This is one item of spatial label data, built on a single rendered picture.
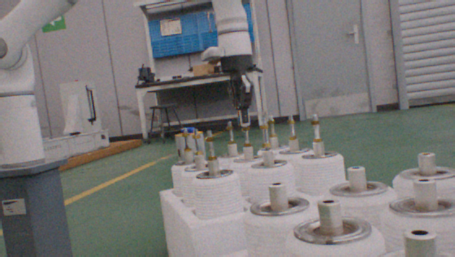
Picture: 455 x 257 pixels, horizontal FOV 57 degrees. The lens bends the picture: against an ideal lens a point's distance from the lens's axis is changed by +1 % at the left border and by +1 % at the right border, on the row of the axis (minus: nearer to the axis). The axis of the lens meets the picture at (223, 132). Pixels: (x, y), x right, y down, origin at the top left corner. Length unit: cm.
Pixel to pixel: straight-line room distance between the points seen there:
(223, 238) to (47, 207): 50
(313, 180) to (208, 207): 23
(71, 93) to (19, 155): 349
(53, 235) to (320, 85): 501
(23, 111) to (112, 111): 546
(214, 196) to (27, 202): 50
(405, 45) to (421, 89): 59
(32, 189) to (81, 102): 346
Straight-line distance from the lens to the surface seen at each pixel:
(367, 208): 55
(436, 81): 599
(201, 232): 76
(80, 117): 451
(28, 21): 111
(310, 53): 585
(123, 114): 647
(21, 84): 113
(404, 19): 594
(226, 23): 95
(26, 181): 109
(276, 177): 83
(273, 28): 592
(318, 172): 88
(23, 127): 112
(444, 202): 52
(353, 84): 585
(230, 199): 80
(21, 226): 113
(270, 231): 50
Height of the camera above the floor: 39
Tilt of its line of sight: 4 degrees down
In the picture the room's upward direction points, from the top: 7 degrees counter-clockwise
